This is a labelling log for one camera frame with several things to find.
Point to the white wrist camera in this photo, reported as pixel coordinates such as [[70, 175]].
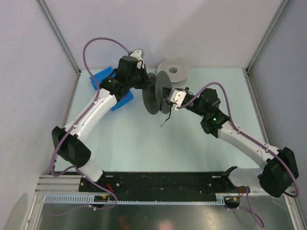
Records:
[[176, 97], [138, 54]]

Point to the black filament spool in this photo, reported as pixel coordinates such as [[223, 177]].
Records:
[[152, 97]]

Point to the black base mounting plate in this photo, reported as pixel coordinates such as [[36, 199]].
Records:
[[163, 186]]

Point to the aluminium frame post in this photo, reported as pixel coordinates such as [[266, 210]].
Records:
[[57, 34], [284, 5]]

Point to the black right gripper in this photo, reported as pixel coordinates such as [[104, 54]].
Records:
[[167, 89]]

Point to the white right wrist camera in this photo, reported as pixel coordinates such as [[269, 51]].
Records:
[[176, 97]]

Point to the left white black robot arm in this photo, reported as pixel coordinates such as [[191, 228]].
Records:
[[69, 140]]

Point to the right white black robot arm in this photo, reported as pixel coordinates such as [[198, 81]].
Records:
[[279, 168]]

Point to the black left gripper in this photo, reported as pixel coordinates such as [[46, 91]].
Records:
[[145, 84]]

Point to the aluminium frame post right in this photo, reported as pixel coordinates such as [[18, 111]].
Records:
[[284, 5]]

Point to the grey slotted cable duct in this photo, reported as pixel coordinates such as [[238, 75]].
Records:
[[99, 199]]

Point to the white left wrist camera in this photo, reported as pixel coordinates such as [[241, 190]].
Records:
[[138, 54]]

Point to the aluminium frame post left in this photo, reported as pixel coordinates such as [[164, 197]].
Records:
[[57, 34]]

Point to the white perforated filament spool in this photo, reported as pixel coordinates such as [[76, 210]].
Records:
[[177, 71]]

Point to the blue plastic bin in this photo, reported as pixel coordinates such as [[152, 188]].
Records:
[[100, 76]]

